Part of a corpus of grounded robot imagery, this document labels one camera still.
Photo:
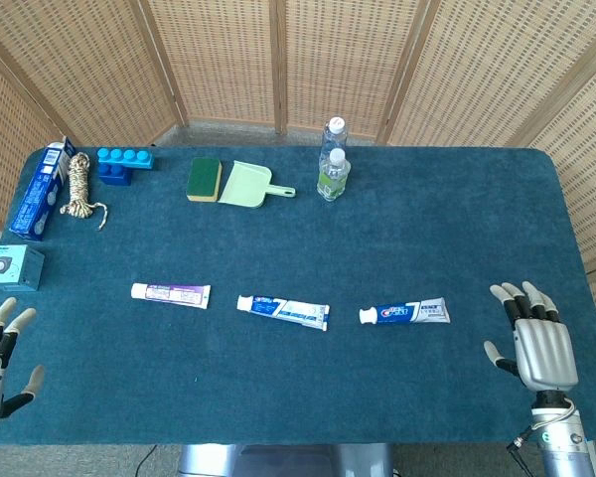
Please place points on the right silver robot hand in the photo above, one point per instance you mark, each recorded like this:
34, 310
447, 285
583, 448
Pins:
546, 353

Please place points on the blue toothpaste tube red logo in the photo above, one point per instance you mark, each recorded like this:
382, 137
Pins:
402, 312

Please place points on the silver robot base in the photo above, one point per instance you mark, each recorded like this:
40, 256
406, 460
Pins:
278, 462

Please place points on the long blue toothpaste box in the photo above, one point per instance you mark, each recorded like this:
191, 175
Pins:
37, 199

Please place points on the purple white toothpaste tube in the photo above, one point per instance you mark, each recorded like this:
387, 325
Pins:
174, 294

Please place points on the blue white toothpaste tube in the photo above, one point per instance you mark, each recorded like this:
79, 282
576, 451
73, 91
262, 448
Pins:
283, 310

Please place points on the green label water bottle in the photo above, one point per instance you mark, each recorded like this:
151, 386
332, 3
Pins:
333, 184

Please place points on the tall clear water bottle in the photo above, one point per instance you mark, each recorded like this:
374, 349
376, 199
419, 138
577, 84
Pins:
335, 136

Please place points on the teal cube product box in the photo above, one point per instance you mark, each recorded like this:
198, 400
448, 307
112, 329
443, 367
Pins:
10, 266

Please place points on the teal table mat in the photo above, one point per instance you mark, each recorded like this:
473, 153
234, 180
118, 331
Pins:
377, 238

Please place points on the blue building block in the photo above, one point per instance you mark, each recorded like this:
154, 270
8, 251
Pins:
124, 159

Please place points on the green yellow sponge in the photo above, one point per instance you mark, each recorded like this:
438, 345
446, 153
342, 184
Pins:
203, 176

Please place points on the light green dustpan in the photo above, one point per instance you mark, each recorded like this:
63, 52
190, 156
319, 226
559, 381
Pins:
243, 184

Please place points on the bamboo folding screen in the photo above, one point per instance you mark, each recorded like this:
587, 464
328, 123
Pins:
218, 59

